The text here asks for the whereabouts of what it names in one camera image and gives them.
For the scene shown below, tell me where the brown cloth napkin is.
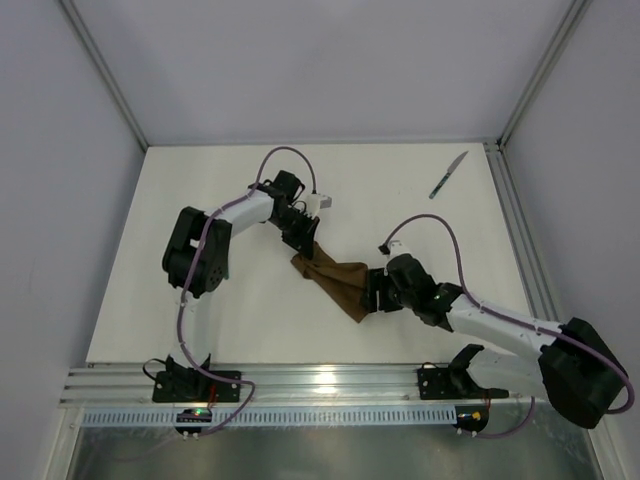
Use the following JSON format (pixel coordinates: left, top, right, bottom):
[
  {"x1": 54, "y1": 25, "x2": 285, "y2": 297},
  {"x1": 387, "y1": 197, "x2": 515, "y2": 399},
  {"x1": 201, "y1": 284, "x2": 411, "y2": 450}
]
[{"x1": 291, "y1": 242, "x2": 369, "y2": 323}]

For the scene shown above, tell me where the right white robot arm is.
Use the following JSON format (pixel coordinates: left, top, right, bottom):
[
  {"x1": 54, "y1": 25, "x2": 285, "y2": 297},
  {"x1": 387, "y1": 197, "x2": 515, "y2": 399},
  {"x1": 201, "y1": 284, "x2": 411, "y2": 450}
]
[{"x1": 361, "y1": 253, "x2": 635, "y2": 429}]

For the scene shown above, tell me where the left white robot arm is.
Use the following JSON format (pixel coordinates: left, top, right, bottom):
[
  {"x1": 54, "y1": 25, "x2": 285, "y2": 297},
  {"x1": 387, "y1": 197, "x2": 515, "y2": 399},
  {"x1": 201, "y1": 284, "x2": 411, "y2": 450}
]
[{"x1": 161, "y1": 171, "x2": 331, "y2": 381}]

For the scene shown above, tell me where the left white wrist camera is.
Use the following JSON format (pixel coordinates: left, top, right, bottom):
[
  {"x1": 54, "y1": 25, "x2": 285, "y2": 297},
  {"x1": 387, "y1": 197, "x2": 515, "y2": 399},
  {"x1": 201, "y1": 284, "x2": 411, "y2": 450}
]
[{"x1": 305, "y1": 193, "x2": 333, "y2": 216}]

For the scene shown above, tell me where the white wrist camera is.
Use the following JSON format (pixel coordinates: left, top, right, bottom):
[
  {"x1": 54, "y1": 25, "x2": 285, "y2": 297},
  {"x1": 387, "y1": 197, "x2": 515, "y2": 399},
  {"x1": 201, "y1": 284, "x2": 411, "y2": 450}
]
[
  {"x1": 305, "y1": 193, "x2": 333, "y2": 216},
  {"x1": 378, "y1": 240, "x2": 411, "y2": 259}
]

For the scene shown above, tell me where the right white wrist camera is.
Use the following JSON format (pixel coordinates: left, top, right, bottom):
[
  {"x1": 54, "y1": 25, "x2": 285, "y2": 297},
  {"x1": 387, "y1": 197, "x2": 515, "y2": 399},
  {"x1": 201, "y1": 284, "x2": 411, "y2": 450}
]
[{"x1": 378, "y1": 240, "x2": 411, "y2": 259}]

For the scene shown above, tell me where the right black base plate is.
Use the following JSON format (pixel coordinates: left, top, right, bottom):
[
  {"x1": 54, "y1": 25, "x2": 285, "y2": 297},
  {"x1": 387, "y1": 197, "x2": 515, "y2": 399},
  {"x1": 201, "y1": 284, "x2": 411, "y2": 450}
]
[{"x1": 416, "y1": 363, "x2": 509, "y2": 400}]

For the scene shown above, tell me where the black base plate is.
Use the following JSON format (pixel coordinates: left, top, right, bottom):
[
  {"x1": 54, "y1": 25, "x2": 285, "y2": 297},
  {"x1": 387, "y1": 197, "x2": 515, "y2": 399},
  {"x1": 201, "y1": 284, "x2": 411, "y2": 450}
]
[
  {"x1": 152, "y1": 369, "x2": 241, "y2": 403},
  {"x1": 416, "y1": 363, "x2": 509, "y2": 400}
]

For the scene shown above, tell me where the knife with green handle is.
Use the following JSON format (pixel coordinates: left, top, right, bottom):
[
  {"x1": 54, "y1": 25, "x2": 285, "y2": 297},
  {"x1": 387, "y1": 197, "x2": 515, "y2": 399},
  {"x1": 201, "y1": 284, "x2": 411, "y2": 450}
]
[{"x1": 429, "y1": 151, "x2": 469, "y2": 200}]

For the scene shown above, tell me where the aluminium mounting rail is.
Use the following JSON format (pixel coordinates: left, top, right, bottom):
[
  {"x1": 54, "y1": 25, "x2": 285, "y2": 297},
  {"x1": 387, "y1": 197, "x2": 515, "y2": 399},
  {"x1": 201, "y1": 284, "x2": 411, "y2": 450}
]
[{"x1": 58, "y1": 363, "x2": 606, "y2": 409}]

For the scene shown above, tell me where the right side aluminium rail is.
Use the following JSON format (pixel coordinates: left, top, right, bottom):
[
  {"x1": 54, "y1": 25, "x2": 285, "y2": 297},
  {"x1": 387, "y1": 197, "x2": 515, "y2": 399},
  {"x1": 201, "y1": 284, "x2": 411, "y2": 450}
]
[{"x1": 484, "y1": 143, "x2": 564, "y2": 323}]

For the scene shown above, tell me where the slotted cable duct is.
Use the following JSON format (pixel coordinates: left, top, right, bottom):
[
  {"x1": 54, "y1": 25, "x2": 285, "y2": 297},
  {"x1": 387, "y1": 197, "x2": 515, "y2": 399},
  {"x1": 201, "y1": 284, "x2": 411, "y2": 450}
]
[{"x1": 80, "y1": 404, "x2": 458, "y2": 428}]

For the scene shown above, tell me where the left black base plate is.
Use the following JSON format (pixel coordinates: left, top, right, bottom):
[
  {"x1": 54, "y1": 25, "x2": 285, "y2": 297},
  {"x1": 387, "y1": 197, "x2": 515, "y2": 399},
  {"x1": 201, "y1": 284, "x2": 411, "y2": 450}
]
[{"x1": 152, "y1": 369, "x2": 241, "y2": 403}]

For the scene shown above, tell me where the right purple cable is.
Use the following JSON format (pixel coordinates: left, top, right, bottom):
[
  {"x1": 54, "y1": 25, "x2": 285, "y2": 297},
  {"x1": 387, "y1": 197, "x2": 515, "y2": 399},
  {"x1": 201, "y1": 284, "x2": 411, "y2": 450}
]
[{"x1": 379, "y1": 214, "x2": 631, "y2": 440}]

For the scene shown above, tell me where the left aluminium frame post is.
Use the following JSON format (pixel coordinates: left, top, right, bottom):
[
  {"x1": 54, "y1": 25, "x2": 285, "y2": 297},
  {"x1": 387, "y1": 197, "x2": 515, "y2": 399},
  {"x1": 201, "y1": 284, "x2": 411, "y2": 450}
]
[{"x1": 56, "y1": 0, "x2": 150, "y2": 152}]

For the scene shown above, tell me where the aluminium frame post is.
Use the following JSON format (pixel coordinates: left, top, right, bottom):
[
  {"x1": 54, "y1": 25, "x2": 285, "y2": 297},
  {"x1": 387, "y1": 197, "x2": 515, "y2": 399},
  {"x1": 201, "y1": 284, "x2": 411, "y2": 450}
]
[
  {"x1": 56, "y1": 0, "x2": 150, "y2": 152},
  {"x1": 497, "y1": 0, "x2": 592, "y2": 149}
]

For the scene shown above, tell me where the right aluminium frame post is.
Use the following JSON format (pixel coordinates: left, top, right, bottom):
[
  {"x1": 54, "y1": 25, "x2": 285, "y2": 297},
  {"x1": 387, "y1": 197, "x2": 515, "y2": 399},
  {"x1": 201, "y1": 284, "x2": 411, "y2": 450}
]
[{"x1": 497, "y1": 0, "x2": 592, "y2": 149}]

